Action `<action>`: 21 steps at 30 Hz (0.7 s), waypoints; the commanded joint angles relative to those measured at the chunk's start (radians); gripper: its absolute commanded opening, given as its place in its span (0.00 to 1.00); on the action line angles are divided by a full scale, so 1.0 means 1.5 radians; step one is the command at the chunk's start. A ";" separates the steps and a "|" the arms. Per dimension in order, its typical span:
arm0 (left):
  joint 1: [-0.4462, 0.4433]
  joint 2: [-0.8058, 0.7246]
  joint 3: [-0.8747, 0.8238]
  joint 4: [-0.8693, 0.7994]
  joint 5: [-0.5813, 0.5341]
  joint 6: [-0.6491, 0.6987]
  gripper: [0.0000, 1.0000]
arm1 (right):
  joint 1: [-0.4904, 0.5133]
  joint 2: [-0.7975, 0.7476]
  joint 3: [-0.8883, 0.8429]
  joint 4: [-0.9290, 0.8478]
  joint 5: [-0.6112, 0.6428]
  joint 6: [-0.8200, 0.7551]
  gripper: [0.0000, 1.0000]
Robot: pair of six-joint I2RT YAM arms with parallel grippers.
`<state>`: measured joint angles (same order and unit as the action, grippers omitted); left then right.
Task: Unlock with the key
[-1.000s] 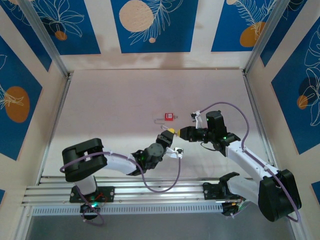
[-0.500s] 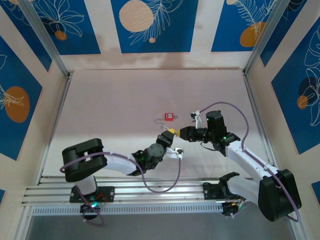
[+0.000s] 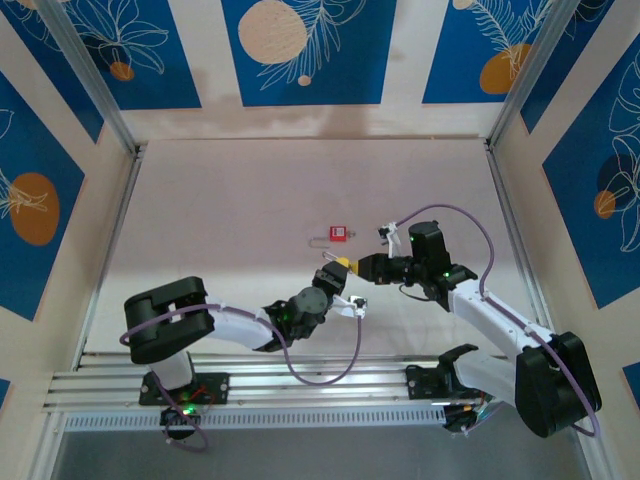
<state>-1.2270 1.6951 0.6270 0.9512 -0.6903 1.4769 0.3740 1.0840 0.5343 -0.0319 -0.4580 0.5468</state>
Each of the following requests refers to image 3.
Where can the red safety padlock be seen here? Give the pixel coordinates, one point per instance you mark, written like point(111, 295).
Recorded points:
point(338, 234)

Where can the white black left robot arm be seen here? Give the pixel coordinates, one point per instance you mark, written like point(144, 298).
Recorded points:
point(235, 325)

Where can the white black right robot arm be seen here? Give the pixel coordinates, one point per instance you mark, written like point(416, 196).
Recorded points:
point(500, 320)

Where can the black controller box green light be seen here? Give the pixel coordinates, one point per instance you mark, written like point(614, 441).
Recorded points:
point(180, 420)

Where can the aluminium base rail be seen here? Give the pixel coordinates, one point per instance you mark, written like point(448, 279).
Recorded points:
point(320, 385)

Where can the aluminium table side rail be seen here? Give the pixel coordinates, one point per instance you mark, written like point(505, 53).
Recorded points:
point(520, 250)
point(112, 250)

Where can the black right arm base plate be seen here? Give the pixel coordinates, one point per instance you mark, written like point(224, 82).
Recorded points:
point(417, 382)

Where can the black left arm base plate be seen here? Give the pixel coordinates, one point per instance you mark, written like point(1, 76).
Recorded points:
point(215, 387)

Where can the blue botanical wall poster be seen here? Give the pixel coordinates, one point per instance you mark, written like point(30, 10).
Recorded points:
point(45, 150)
point(575, 60)
point(4, 392)
point(590, 225)
point(165, 75)
point(632, 380)
point(40, 60)
point(350, 75)
point(450, 50)

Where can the aluminium frame post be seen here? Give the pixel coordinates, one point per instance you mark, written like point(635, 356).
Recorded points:
point(530, 80)
point(100, 90)

